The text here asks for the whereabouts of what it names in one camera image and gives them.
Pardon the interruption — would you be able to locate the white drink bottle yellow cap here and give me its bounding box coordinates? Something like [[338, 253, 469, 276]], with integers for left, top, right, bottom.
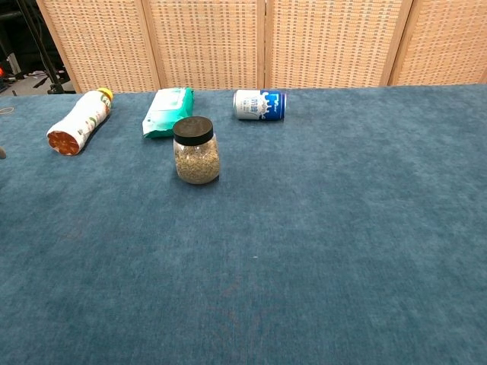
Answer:
[[46, 87, 114, 157]]

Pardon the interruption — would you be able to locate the black tripod stand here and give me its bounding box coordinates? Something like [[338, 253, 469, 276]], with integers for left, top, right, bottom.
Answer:
[[14, 0, 77, 95]]

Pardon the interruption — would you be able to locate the woven wooden screen panel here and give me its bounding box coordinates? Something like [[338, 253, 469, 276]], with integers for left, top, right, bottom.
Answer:
[[387, 0, 487, 87], [263, 0, 414, 90], [36, 0, 161, 94], [142, 0, 266, 93]]

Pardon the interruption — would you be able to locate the green white wet wipes pack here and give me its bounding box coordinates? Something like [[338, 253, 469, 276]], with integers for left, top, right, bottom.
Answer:
[[142, 87, 195, 140]]

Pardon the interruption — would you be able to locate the glass seed jar black lid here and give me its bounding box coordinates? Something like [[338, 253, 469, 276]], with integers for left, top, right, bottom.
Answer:
[[172, 116, 221, 186]]

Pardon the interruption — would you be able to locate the blue white milk can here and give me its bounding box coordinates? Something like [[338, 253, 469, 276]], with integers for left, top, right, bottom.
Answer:
[[233, 89, 288, 122]]

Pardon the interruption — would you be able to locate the blue velvet tablecloth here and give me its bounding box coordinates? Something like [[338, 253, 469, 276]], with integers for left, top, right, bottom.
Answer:
[[0, 84, 487, 365]]

